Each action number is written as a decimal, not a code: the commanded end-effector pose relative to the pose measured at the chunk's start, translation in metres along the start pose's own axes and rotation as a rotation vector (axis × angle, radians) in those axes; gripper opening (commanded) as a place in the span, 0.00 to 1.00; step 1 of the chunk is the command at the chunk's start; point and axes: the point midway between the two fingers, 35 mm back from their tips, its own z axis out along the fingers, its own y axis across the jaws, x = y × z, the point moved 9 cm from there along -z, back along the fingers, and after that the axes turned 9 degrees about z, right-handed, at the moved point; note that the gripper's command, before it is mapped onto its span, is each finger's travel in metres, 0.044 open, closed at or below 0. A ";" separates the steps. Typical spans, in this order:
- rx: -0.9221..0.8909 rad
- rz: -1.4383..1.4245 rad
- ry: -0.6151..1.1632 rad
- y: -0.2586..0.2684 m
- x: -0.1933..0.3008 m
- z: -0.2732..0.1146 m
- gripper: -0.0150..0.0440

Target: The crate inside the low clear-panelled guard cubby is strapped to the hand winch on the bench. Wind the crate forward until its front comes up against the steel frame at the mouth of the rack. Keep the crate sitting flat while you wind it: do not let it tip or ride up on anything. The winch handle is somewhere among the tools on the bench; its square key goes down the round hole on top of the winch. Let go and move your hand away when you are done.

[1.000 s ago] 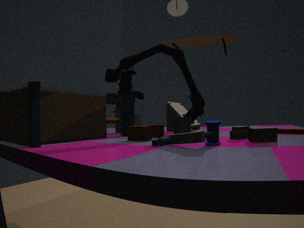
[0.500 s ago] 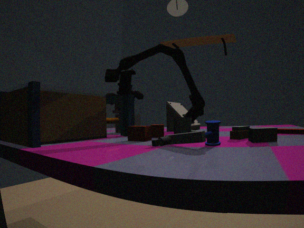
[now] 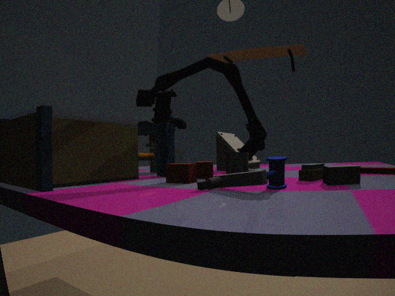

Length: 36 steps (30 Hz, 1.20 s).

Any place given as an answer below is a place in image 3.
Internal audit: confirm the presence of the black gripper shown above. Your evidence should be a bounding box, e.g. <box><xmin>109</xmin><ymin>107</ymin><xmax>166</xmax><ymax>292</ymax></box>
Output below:
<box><xmin>152</xmin><ymin>105</ymin><xmax>186</xmax><ymax>129</ymax></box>

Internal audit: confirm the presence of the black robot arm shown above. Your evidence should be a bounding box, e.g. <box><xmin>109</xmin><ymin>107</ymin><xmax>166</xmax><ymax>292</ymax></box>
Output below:
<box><xmin>136</xmin><ymin>57</ymin><xmax>266</xmax><ymax>161</ymax></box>

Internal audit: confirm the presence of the red flat bar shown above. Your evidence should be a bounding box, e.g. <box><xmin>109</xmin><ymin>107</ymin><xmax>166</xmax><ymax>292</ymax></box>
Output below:
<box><xmin>360</xmin><ymin>167</ymin><xmax>395</xmax><ymax>175</ymax></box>

